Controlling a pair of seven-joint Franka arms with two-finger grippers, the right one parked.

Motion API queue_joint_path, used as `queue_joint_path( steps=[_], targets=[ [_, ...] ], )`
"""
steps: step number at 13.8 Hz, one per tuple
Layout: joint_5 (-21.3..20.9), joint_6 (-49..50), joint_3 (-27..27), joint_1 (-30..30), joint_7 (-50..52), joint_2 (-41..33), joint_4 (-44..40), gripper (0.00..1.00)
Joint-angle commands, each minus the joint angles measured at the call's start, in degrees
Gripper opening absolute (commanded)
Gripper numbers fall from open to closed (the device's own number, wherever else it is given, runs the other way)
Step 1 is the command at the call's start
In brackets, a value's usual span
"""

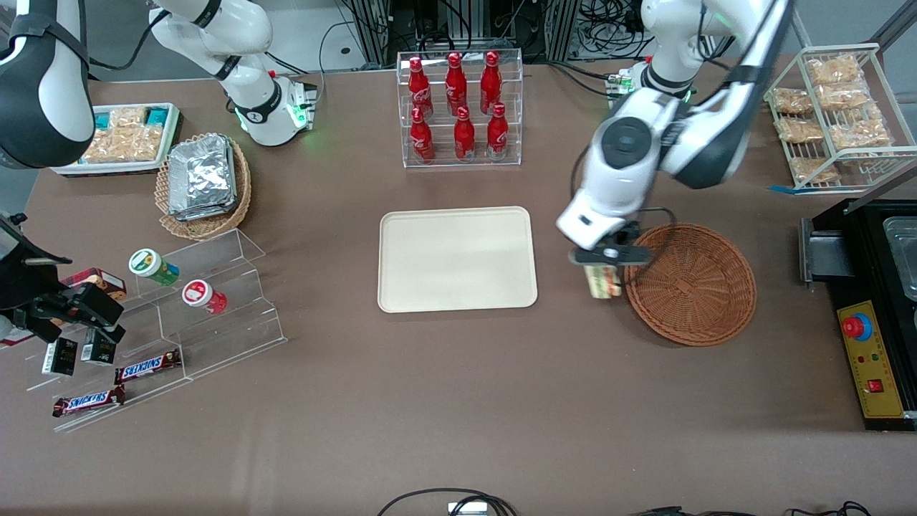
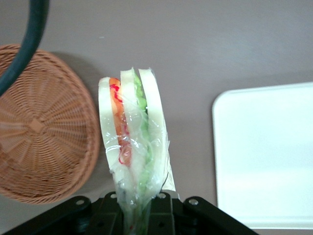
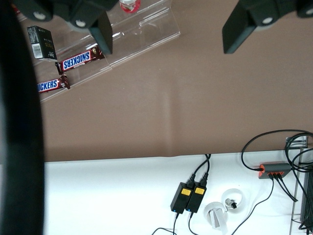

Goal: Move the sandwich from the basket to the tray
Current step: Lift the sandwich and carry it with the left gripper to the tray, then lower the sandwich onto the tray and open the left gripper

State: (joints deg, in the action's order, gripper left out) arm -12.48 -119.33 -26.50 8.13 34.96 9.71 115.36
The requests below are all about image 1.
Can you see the grey metal frame bar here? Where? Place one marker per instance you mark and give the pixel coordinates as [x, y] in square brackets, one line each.
[885, 188]

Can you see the red emergency stop button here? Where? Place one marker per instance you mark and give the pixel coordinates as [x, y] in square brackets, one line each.
[854, 327]

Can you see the clear acrylic stepped stand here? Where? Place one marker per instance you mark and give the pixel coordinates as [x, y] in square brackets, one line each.
[236, 315]

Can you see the black machine housing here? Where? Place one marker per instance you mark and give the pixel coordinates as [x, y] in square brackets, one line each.
[856, 251]

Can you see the grey metal bracket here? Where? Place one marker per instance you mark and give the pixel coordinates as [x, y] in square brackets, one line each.
[824, 254]

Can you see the light tan wicker basket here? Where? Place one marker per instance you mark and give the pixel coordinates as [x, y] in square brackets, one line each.
[208, 226]

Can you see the red cola bottle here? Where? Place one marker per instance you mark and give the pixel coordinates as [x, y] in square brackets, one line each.
[455, 84]
[497, 134]
[422, 137]
[420, 89]
[464, 137]
[491, 82]

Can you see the small black box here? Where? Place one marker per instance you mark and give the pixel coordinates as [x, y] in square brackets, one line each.
[98, 349]
[59, 356]

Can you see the brown round wicker basket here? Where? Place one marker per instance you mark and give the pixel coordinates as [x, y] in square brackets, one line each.
[691, 287]

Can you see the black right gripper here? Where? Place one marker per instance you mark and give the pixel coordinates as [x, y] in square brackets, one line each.
[20, 281]

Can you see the blue tape strip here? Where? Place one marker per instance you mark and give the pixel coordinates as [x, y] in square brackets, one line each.
[781, 189]

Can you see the silver foil pouch stack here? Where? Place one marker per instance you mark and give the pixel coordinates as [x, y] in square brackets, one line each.
[202, 179]

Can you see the white snack-filled tray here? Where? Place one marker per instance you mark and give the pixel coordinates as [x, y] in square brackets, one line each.
[129, 140]

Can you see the clear wrapped snack packet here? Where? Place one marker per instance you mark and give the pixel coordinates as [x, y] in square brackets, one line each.
[791, 101]
[799, 130]
[844, 95]
[860, 135]
[813, 170]
[834, 69]

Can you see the yellow control panel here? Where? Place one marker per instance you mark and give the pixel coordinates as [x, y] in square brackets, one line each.
[877, 358]

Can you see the green lidded snack cup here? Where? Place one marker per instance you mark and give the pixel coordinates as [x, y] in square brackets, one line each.
[152, 265]

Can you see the clear acrylic bottle rack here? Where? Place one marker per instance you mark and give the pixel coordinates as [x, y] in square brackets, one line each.
[458, 161]

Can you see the red brown snack box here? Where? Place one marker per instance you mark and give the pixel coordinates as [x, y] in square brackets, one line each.
[100, 281]

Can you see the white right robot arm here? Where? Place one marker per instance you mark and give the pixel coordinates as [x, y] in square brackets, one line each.
[43, 86]

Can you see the red lidded snack cup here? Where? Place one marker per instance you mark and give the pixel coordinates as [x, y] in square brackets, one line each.
[203, 295]

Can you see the cream plastic tray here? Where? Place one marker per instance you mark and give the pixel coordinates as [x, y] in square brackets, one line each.
[458, 258]

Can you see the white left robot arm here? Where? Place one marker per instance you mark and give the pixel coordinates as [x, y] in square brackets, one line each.
[623, 186]

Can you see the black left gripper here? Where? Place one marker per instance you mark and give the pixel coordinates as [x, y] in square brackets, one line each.
[630, 234]

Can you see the triangle sandwich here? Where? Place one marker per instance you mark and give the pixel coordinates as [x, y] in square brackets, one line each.
[602, 283]

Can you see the Snickers chocolate bar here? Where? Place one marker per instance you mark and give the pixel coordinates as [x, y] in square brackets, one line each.
[147, 367]
[87, 402]

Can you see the steel machine container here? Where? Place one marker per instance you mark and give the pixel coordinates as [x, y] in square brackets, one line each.
[903, 251]

